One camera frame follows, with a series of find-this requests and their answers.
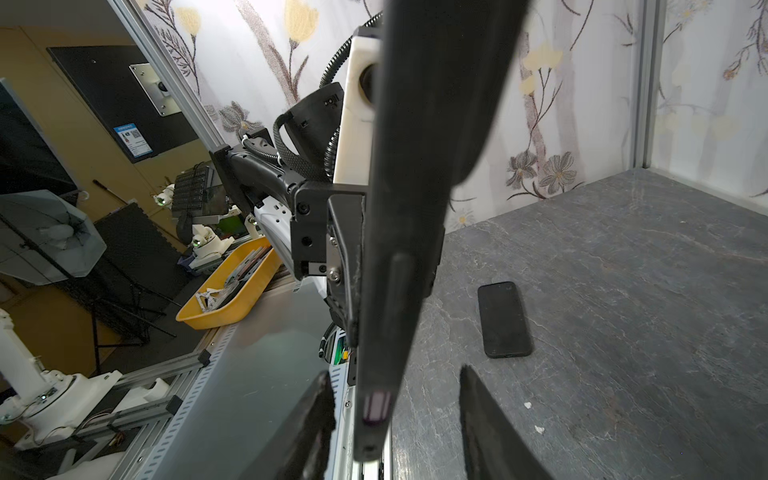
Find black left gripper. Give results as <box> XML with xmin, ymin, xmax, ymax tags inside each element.
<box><xmin>290</xmin><ymin>181</ymin><xmax>368</xmax><ymax>348</ymax></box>

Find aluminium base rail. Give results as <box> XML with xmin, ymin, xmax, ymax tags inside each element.
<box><xmin>84</xmin><ymin>320</ymin><xmax>378</xmax><ymax>479</ymax></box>

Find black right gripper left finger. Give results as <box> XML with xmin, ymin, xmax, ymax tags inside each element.
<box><xmin>239</xmin><ymin>371</ymin><xmax>336</xmax><ymax>479</ymax></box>

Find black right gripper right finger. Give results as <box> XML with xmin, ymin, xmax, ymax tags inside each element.
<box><xmin>459</xmin><ymin>365</ymin><xmax>552</xmax><ymax>480</ymax></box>

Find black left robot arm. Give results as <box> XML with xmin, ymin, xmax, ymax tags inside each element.
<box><xmin>211</xmin><ymin>14</ymin><xmax>383</xmax><ymax>346</ymax></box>

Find black phone case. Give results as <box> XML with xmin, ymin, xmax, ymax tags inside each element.
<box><xmin>353</xmin><ymin>1</ymin><xmax>528</xmax><ymax>462</ymax></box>

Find black smartphone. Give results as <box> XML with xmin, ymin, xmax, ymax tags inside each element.
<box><xmin>477</xmin><ymin>281</ymin><xmax>534</xmax><ymax>359</ymax></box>

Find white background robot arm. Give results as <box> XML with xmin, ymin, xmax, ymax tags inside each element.
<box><xmin>1</xmin><ymin>311</ymin><xmax>122</xmax><ymax>451</ymax></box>

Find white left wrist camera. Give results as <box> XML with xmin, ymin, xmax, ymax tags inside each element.
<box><xmin>333</xmin><ymin>29</ymin><xmax>381</xmax><ymax>185</ymax></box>

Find yellow plastic tray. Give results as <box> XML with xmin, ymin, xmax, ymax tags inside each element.
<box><xmin>175</xmin><ymin>237</ymin><xmax>282</xmax><ymax>330</ymax></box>

